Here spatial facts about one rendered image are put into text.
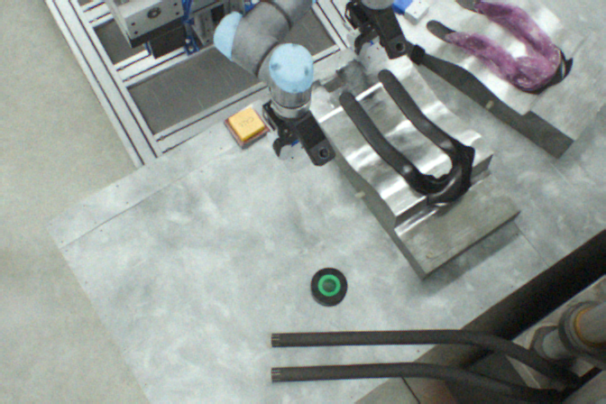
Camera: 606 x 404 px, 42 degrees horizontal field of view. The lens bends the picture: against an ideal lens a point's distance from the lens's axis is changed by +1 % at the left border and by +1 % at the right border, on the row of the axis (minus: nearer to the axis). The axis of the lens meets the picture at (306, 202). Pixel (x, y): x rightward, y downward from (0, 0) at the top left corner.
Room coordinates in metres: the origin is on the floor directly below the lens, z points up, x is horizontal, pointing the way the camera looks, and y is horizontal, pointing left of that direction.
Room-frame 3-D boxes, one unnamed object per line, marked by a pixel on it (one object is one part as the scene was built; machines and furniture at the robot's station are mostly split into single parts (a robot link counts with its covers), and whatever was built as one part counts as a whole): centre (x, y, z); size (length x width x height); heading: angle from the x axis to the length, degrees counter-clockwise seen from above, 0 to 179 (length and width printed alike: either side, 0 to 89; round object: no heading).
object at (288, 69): (0.67, 0.05, 1.25); 0.09 x 0.08 x 0.11; 57
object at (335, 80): (0.86, -0.04, 0.87); 0.05 x 0.05 x 0.04; 38
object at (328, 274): (0.40, -0.06, 0.82); 0.08 x 0.08 x 0.04
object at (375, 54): (0.96, -0.09, 0.89); 0.13 x 0.05 x 0.05; 38
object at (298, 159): (0.69, 0.06, 0.93); 0.13 x 0.05 x 0.05; 39
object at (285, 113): (0.67, 0.05, 1.17); 0.08 x 0.08 x 0.05
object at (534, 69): (1.00, -0.44, 0.90); 0.26 x 0.18 x 0.08; 56
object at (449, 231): (0.71, -0.21, 0.87); 0.50 x 0.26 x 0.14; 38
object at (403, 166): (0.73, -0.21, 0.92); 0.35 x 0.16 x 0.09; 38
